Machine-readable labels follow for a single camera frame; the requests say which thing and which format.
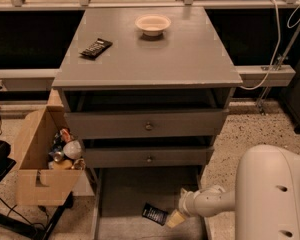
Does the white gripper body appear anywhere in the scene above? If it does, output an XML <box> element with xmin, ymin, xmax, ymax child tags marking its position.
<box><xmin>178</xmin><ymin>191</ymin><xmax>197</xmax><ymax>216</ymax></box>

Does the dark blue rxbar wrapper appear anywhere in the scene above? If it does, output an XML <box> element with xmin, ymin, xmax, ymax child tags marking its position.
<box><xmin>142</xmin><ymin>203</ymin><xmax>168</xmax><ymax>226</ymax></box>

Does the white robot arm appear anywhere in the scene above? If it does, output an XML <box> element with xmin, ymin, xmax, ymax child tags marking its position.
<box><xmin>167</xmin><ymin>145</ymin><xmax>300</xmax><ymax>240</ymax></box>

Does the grey open bottom drawer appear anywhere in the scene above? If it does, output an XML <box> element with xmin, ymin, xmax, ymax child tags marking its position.
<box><xmin>92</xmin><ymin>166</ymin><xmax>208</xmax><ymax>240</ymax></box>

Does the grey top drawer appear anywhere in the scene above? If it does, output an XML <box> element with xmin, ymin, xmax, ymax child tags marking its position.
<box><xmin>65</xmin><ymin>109</ymin><xmax>228</xmax><ymax>139</ymax></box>

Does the grey middle drawer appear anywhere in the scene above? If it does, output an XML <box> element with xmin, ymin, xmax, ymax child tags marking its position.
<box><xmin>84</xmin><ymin>146</ymin><xmax>214</xmax><ymax>168</ymax></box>

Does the grey wooden drawer cabinet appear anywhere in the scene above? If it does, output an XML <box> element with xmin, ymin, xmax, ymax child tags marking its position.
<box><xmin>51</xmin><ymin>6</ymin><xmax>244</xmax><ymax>178</ymax></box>

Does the dark snack bar on counter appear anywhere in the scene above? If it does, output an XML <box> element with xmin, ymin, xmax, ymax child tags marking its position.
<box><xmin>80</xmin><ymin>38</ymin><xmax>113</xmax><ymax>60</ymax></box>

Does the white round object in box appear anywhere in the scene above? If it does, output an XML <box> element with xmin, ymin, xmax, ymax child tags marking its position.
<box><xmin>63</xmin><ymin>140</ymin><xmax>82</xmax><ymax>160</ymax></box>

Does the yellow item in box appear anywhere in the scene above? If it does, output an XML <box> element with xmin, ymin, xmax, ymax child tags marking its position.
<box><xmin>52</xmin><ymin>160</ymin><xmax>73</xmax><ymax>170</ymax></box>

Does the metal can in box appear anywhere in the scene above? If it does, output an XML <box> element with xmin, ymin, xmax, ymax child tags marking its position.
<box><xmin>52</xmin><ymin>151</ymin><xmax>64</xmax><ymax>163</ymax></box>

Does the red blue packet in box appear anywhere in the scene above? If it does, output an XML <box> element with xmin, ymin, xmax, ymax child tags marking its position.
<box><xmin>60</xmin><ymin>128</ymin><xmax>73</xmax><ymax>143</ymax></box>

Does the cardboard box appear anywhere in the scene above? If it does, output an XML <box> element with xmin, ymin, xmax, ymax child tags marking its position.
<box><xmin>12</xmin><ymin>106</ymin><xmax>91</xmax><ymax>206</ymax></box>

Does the white paper bowl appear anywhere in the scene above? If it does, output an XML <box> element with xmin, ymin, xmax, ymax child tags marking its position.
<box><xmin>135</xmin><ymin>14</ymin><xmax>171</xmax><ymax>37</ymax></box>

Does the black stand left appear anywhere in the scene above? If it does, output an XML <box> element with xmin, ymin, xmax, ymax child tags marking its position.
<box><xmin>0</xmin><ymin>139</ymin><xmax>74</xmax><ymax>240</ymax></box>

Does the metal railing frame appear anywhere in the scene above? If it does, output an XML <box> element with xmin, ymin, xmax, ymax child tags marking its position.
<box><xmin>0</xmin><ymin>0</ymin><xmax>300</xmax><ymax>115</ymax></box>

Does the white cable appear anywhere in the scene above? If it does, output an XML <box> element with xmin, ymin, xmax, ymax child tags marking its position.
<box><xmin>239</xmin><ymin>0</ymin><xmax>300</xmax><ymax>91</ymax></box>

